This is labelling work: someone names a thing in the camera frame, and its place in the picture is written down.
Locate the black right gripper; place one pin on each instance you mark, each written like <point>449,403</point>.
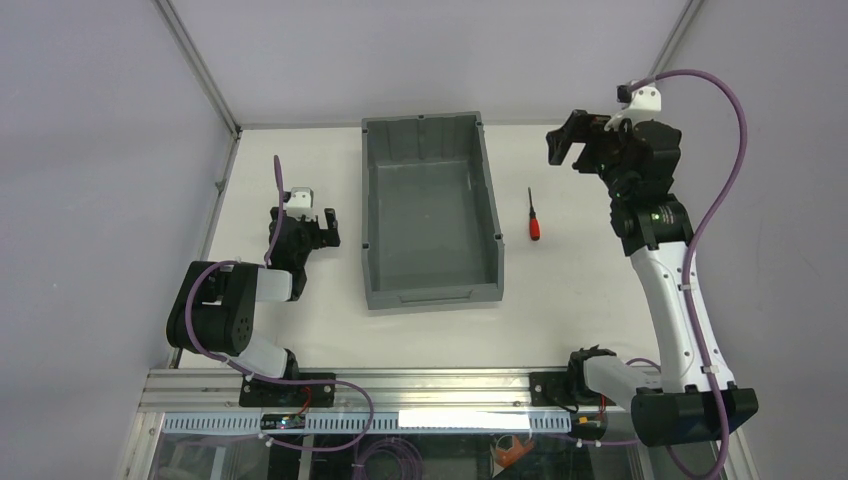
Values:
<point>589,146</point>

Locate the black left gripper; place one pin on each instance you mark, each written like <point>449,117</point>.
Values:
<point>308,229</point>

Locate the red handled screwdriver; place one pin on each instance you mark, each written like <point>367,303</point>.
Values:
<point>533,225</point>

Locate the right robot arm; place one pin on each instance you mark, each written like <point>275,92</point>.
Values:
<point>695,397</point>

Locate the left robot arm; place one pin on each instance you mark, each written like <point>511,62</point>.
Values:
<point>213,313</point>

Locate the grey plastic bin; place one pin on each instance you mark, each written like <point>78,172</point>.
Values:
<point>430,231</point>

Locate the orange object under table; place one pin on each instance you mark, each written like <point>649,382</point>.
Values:
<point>508,449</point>

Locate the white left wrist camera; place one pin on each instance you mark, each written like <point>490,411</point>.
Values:
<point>299,203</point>

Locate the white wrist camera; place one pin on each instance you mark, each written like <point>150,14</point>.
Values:
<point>299,203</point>
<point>645,104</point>

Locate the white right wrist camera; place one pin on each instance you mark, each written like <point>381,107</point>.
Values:
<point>645,104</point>

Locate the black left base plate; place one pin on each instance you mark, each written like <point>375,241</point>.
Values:
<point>261,394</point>

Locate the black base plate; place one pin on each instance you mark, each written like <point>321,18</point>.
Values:
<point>261,394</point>
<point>551,389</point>

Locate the aluminium front rail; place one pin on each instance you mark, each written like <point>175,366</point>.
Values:
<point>389,389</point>

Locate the white slotted cable duct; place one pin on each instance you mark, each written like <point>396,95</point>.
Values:
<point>350,423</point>

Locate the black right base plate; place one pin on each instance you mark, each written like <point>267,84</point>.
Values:
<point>551,389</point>

